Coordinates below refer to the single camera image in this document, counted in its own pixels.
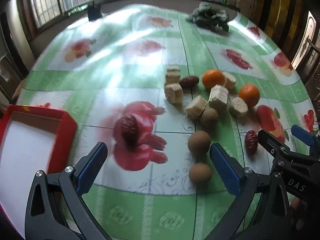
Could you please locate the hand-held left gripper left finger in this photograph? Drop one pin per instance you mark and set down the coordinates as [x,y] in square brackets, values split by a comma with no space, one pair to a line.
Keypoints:
[88,172]

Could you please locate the orange mandarin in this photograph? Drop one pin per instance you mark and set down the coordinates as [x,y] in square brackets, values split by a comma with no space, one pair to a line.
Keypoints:
[249,95]
[213,79]

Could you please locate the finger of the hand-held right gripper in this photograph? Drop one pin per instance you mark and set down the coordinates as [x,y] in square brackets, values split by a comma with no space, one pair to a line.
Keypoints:
[268,140]
[301,132]

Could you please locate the green fruit print tablecloth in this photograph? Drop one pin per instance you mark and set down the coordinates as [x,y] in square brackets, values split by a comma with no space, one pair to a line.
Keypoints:
[125,80]

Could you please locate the red date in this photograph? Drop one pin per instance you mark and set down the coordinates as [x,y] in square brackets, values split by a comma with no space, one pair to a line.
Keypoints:
[251,141]
[128,130]
[189,82]

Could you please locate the green cloth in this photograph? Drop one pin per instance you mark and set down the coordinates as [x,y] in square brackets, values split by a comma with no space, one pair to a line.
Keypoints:
[76,11]

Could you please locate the wooden armchair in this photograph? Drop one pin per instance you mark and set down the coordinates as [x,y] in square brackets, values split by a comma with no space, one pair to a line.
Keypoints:
[7,80]

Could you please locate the dark grey crumpled cloth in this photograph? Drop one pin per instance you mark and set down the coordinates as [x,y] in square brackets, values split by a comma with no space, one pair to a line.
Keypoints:
[208,17]

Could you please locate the black pen holder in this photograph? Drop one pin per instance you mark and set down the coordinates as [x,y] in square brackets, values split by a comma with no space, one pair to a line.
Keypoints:
[93,13]

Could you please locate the tall grey air conditioner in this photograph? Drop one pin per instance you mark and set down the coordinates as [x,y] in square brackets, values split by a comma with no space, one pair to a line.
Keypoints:
[16,30]

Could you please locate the brown longan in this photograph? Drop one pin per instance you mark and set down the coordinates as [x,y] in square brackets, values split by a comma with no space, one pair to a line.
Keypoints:
[200,172]
[199,141]
[209,117]

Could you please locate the red cardboard tray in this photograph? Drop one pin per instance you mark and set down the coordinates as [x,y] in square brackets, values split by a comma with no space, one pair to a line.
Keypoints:
[25,140]

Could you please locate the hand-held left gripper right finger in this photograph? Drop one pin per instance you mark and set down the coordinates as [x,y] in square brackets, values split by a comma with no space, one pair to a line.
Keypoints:
[225,167]

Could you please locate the person's right hand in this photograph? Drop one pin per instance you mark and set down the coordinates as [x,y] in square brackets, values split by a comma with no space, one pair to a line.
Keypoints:
[297,203]

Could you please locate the wooden framed grille window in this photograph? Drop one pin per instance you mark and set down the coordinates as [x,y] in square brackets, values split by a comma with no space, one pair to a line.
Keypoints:
[45,2]

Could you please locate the carved wooden chair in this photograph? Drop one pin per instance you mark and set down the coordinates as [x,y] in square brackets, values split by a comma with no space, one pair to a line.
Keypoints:
[310,52]

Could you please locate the pile of sugarcane pieces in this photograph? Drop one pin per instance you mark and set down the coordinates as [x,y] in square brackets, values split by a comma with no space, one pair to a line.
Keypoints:
[218,97]

